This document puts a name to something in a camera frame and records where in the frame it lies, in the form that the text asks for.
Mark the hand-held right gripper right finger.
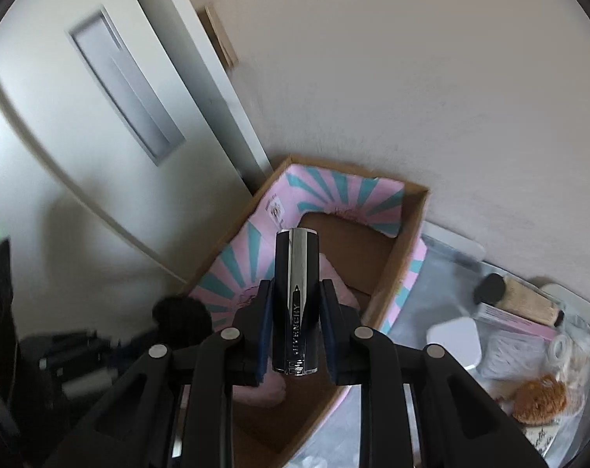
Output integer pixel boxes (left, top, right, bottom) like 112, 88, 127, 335
319, 278, 549, 468

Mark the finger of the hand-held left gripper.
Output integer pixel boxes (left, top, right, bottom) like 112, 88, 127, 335
107, 339, 155, 369

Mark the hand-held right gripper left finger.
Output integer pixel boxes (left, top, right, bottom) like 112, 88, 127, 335
41, 279, 276, 468

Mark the black and silver lipstick tube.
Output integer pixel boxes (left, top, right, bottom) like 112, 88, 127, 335
271, 227, 321, 376

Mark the black fluffy puff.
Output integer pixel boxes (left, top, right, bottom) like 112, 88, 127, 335
152, 296, 214, 347

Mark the cardboard box with pink flaps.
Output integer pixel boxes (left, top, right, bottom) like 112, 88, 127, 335
182, 154, 431, 454

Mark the pink plush cloth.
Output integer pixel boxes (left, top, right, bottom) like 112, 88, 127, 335
234, 252, 359, 406

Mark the floral blue cloth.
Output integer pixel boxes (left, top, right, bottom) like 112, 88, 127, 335
295, 234, 590, 468

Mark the white square compact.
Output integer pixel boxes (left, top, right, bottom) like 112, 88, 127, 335
426, 318, 482, 367

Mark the white tray table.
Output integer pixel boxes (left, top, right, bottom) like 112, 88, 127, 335
419, 233, 590, 323

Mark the small black jar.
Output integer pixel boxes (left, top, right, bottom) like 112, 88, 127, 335
473, 273, 506, 305

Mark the cotton pad packet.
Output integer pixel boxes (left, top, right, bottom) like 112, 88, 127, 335
477, 334, 524, 381

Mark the long pink box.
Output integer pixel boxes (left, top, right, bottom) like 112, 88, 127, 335
473, 302, 559, 341

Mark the beige tube with black cap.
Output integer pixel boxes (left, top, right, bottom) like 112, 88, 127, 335
494, 275, 566, 327

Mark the orange fluffy puff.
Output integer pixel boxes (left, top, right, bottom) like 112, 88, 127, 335
512, 374, 569, 424

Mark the clear tape roll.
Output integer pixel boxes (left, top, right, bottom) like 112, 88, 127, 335
548, 334, 576, 362

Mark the white cabinet door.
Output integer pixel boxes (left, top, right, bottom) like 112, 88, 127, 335
0, 0, 272, 281

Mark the white printed sachet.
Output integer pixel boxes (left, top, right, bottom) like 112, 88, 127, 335
521, 424, 559, 455

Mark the brown cardboard piece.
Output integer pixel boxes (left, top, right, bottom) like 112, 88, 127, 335
197, 5, 239, 70

